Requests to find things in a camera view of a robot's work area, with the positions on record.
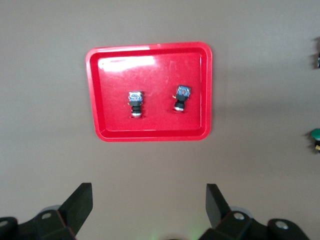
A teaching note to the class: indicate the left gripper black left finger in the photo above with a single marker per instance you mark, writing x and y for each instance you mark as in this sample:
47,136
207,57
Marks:
75,207

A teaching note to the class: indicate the red push button switch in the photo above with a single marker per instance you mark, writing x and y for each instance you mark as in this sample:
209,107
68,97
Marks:
181,96
135,100

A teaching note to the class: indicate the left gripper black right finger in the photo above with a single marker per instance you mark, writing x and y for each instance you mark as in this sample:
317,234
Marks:
225,225

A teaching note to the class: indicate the green push button switch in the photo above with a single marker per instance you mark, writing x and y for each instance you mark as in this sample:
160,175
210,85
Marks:
318,58
316,133

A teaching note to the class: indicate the red plastic tray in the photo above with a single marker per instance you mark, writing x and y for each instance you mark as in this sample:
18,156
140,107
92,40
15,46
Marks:
150,75

